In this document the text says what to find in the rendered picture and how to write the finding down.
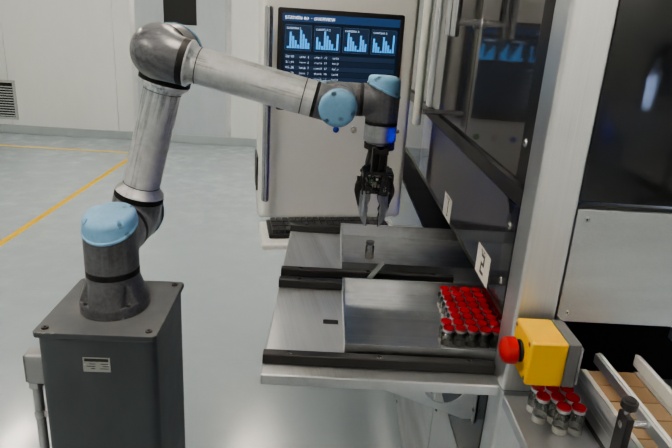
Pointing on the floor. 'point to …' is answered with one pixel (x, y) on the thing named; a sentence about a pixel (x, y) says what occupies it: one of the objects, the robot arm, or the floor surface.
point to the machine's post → (558, 153)
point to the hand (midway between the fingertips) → (371, 219)
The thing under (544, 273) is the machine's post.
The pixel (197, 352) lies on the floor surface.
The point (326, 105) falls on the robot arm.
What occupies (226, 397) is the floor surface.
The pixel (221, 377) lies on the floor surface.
